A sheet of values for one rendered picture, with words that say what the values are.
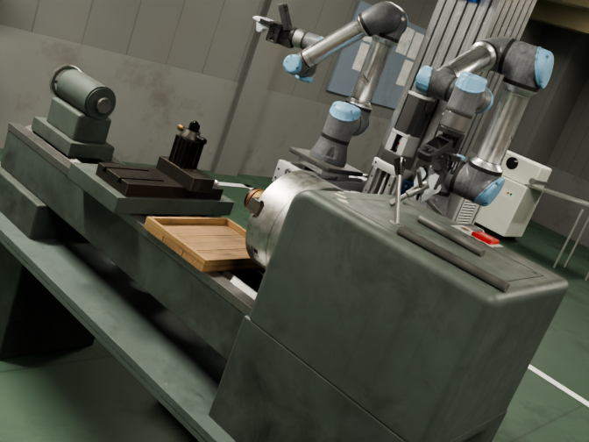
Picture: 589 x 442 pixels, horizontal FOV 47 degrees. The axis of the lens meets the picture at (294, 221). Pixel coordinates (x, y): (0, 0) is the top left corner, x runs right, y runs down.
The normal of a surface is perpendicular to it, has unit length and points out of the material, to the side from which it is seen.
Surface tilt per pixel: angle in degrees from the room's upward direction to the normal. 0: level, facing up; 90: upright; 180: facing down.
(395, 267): 90
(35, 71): 90
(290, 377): 90
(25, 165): 90
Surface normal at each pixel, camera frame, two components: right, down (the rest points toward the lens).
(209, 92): 0.67, 0.43
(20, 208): -0.63, 0.00
